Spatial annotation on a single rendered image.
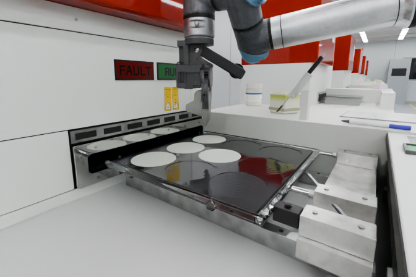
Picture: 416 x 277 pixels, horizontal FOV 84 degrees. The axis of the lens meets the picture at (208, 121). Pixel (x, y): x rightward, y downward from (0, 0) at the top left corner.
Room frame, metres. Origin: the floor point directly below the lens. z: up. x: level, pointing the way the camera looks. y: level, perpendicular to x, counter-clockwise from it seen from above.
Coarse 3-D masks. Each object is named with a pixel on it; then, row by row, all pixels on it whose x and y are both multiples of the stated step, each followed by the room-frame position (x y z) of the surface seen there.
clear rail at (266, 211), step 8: (320, 152) 0.56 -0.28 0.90; (312, 160) 0.49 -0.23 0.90; (304, 168) 0.44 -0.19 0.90; (296, 176) 0.40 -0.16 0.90; (288, 184) 0.37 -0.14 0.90; (288, 192) 0.35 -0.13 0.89; (272, 200) 0.31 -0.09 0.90; (264, 208) 0.29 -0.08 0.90; (272, 208) 0.30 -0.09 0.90; (264, 216) 0.28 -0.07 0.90
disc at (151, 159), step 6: (138, 156) 0.52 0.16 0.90; (144, 156) 0.52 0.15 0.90; (150, 156) 0.52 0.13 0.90; (156, 156) 0.52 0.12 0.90; (162, 156) 0.52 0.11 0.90; (168, 156) 0.52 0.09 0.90; (174, 156) 0.52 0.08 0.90; (132, 162) 0.48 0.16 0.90; (138, 162) 0.48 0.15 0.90; (144, 162) 0.48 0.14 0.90; (150, 162) 0.48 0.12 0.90; (156, 162) 0.48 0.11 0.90; (162, 162) 0.48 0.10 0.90; (168, 162) 0.48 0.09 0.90
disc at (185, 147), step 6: (174, 144) 0.62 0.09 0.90; (180, 144) 0.62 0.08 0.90; (186, 144) 0.62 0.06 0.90; (192, 144) 0.62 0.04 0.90; (198, 144) 0.62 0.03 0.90; (168, 150) 0.57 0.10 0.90; (174, 150) 0.57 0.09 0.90; (180, 150) 0.57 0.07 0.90; (186, 150) 0.57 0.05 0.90; (192, 150) 0.57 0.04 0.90; (198, 150) 0.57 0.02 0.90
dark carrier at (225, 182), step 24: (168, 144) 0.62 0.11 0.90; (216, 144) 0.62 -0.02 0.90; (240, 144) 0.62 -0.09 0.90; (264, 144) 0.62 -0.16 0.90; (144, 168) 0.44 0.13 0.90; (168, 168) 0.45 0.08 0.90; (192, 168) 0.45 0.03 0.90; (216, 168) 0.45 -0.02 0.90; (240, 168) 0.44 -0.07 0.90; (264, 168) 0.45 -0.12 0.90; (288, 168) 0.44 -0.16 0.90; (216, 192) 0.35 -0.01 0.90; (240, 192) 0.35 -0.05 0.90; (264, 192) 0.34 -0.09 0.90
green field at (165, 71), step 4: (160, 64) 0.67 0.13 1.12; (164, 64) 0.68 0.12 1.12; (168, 64) 0.69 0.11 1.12; (160, 68) 0.67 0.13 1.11; (164, 68) 0.68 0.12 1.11; (168, 68) 0.69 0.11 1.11; (172, 68) 0.71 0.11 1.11; (160, 72) 0.67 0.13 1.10; (164, 72) 0.68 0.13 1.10; (168, 72) 0.69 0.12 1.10; (172, 72) 0.71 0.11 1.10; (160, 76) 0.67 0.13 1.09; (164, 76) 0.68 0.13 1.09; (168, 76) 0.69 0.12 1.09; (172, 76) 0.71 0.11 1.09
